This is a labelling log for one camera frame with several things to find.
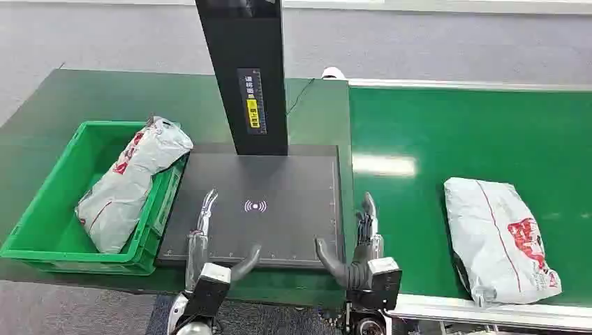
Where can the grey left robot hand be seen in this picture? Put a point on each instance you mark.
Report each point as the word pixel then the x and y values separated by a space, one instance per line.
pixel 198 247

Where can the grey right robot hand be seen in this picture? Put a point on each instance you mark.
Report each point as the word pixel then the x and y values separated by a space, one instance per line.
pixel 352 273

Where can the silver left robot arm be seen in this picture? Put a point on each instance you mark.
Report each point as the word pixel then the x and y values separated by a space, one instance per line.
pixel 185 319

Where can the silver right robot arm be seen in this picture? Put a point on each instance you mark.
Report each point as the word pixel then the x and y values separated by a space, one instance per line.
pixel 367 323

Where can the black scanner platform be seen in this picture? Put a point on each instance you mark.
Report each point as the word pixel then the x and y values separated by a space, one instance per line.
pixel 277 208

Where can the grey parcel bag, red print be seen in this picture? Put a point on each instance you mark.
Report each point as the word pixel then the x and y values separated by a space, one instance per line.
pixel 125 185
pixel 499 240

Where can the green plastic crate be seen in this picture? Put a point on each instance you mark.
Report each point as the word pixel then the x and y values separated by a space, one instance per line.
pixel 51 231

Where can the black yellow column label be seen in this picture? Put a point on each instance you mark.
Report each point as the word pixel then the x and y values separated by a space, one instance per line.
pixel 252 101

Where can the black scanner column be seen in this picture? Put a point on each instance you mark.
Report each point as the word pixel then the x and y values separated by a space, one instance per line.
pixel 245 69

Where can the green conveyor belt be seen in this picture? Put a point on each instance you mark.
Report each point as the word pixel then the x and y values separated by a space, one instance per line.
pixel 485 138

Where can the small white round object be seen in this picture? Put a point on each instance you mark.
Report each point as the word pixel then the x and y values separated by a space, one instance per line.
pixel 333 73

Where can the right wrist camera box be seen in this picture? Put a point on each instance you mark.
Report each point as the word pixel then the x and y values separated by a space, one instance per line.
pixel 381 282

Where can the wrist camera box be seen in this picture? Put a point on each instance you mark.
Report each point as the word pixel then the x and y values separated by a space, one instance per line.
pixel 381 282
pixel 209 289

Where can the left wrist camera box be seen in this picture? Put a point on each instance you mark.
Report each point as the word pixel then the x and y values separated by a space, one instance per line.
pixel 209 289

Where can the silver conveyor frame rail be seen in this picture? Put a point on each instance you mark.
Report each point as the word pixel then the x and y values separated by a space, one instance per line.
pixel 485 316

